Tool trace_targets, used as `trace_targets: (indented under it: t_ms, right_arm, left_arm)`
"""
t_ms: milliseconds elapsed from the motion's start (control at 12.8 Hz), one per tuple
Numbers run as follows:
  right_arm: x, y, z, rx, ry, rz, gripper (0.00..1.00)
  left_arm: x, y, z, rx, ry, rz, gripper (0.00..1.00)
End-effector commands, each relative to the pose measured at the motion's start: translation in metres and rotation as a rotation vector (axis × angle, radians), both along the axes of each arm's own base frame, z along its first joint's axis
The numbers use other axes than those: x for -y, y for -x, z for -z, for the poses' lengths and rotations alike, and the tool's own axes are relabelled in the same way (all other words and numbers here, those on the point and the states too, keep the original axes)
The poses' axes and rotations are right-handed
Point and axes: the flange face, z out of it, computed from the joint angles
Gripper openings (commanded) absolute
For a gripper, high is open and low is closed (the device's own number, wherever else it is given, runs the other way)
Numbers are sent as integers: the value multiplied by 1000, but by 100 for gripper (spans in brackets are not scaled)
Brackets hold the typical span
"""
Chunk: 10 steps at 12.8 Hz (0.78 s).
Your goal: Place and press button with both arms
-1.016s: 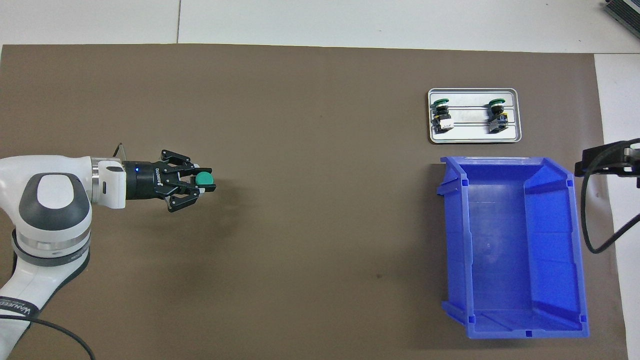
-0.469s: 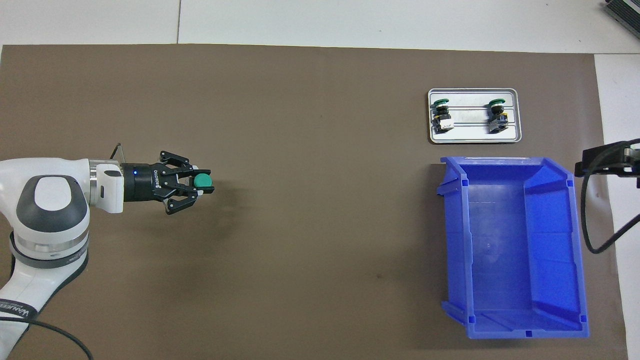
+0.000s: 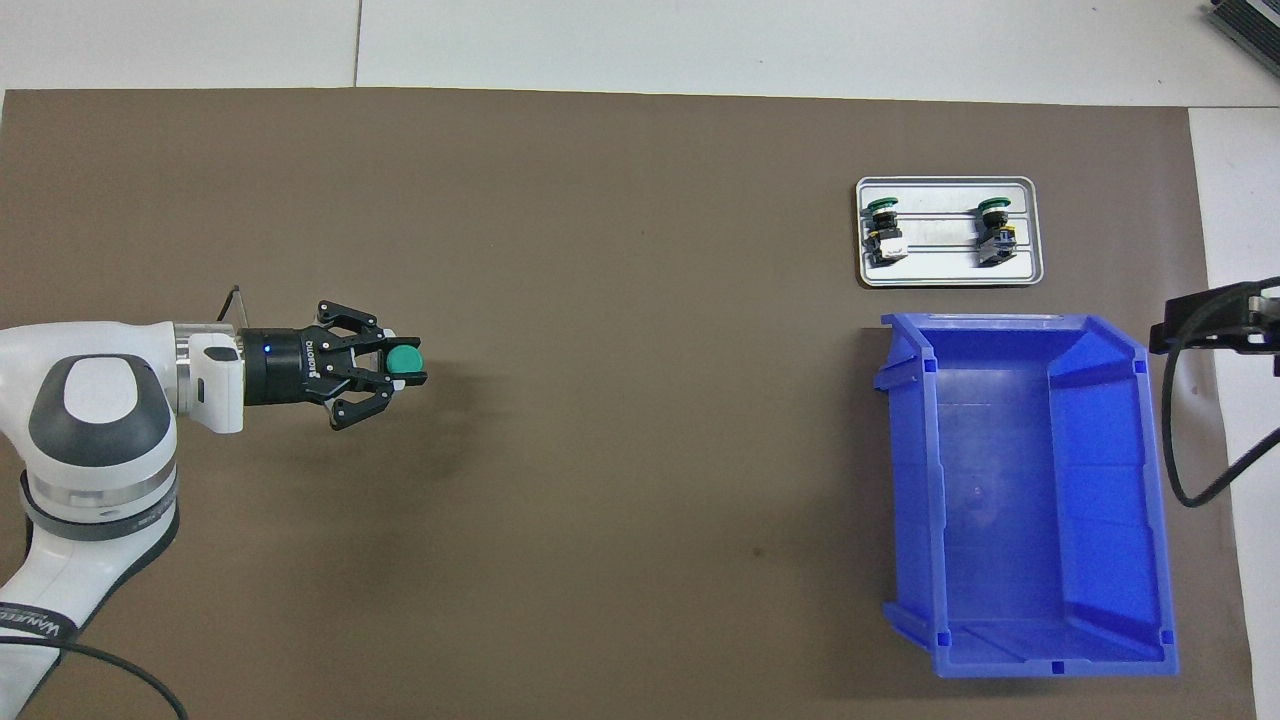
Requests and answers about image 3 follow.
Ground grey metal tray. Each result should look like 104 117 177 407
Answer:
855 176 1045 290

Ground grey ribbed device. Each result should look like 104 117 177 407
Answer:
1205 0 1280 63

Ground brown table mat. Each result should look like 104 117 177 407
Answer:
0 88 1259 720

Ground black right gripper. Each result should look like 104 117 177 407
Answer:
1148 280 1280 379

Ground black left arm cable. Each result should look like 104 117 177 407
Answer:
0 286 244 720

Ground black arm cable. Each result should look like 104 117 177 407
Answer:
1160 285 1280 509
0 286 244 720

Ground blue plastic storage bin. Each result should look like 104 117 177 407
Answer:
872 312 1181 681

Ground green push button switch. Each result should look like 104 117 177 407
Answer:
385 342 429 391
863 197 910 267
975 197 1019 267

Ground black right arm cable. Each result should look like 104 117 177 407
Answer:
1160 285 1280 509

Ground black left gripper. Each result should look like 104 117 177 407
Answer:
243 299 430 434

